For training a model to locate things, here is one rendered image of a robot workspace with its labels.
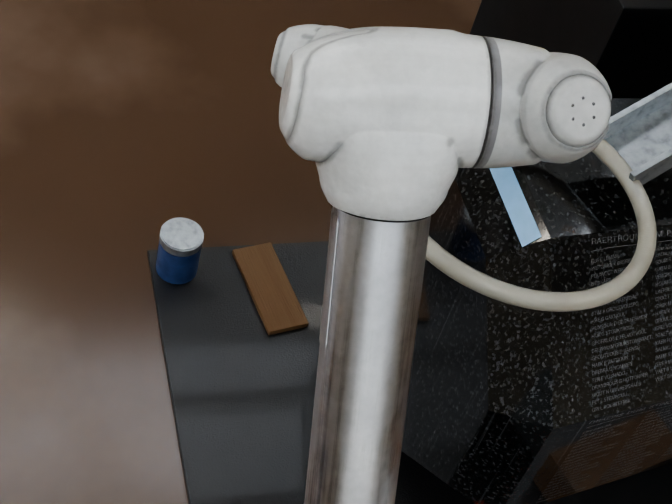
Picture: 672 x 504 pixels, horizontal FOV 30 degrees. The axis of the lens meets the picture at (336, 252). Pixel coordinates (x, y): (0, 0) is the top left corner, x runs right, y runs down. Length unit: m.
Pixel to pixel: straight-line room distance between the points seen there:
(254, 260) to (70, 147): 0.57
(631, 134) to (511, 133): 1.09
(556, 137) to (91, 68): 2.36
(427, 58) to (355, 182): 0.14
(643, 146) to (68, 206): 1.45
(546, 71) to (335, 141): 0.21
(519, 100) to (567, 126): 0.05
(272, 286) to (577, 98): 1.85
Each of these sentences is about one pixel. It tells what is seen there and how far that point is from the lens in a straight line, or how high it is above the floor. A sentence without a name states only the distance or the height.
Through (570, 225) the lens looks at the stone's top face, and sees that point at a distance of 2.20.
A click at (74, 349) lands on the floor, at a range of 2.85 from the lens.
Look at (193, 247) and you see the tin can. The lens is 2.86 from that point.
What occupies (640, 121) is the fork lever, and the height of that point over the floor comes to 0.91.
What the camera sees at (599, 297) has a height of 0.93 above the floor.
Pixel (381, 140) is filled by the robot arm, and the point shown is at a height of 1.53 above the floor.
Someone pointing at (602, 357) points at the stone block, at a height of 0.67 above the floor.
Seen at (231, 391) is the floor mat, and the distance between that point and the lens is 2.80.
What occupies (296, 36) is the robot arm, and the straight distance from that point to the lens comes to 1.76.
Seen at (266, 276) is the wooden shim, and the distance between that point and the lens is 2.98.
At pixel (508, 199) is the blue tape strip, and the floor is 0.79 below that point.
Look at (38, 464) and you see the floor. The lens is 2.69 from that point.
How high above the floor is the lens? 2.35
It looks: 49 degrees down
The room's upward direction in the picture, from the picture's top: 17 degrees clockwise
